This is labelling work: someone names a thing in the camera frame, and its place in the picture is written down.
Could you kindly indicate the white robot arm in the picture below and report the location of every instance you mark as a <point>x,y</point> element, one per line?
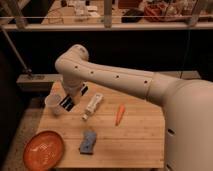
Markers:
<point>187,105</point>

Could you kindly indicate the translucent white cup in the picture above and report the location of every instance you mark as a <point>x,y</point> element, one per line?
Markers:
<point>52,102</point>

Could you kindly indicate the white tube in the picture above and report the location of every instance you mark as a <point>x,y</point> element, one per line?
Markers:
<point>92,106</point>

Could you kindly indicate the orange carrot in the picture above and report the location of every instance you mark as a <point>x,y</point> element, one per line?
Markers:
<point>119,114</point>

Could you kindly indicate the wooden cutting board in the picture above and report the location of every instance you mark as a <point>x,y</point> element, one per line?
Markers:
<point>137,142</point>

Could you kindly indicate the grey ledge shelf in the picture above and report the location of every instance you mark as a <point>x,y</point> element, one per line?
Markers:
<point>43,82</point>

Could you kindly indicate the metal diagonal rod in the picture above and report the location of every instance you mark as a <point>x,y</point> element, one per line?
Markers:
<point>26,69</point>

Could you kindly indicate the orange plate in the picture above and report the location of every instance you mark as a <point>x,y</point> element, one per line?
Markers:
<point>43,151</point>

